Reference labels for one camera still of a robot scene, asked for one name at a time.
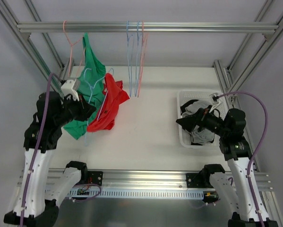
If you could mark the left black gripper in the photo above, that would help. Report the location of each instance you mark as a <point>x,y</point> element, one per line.
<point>77,109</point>

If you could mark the red tank top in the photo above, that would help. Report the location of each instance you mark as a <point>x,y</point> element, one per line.
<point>114,97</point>

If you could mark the pink hanger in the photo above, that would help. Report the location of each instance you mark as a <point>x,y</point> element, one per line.
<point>142,57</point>
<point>71,45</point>

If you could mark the white slotted cable duct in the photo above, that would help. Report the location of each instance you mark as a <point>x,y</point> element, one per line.
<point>137,194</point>

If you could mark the white plastic basket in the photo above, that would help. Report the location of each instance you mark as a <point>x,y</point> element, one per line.
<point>183,99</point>

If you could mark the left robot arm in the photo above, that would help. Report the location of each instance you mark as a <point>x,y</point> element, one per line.
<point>35,206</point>

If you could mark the black tank top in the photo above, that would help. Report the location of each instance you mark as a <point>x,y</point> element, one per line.
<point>188,106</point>

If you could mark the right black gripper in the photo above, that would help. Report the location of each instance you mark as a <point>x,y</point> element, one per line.
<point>196,119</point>

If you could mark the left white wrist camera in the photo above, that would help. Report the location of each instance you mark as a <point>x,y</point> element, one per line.
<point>70,87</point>

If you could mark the aluminium hanging rail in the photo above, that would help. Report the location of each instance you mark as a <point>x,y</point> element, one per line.
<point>159,27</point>

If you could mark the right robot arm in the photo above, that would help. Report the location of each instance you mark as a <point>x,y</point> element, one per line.
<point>243,200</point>

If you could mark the grey tank top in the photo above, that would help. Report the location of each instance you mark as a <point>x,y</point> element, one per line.
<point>200,123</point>

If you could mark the aluminium front rail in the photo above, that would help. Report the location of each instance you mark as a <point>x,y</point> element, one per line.
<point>146,180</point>

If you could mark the green tank top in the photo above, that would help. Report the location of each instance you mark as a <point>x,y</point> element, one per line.
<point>91,87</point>

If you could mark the aluminium frame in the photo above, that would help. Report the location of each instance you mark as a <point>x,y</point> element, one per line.
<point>21,81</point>

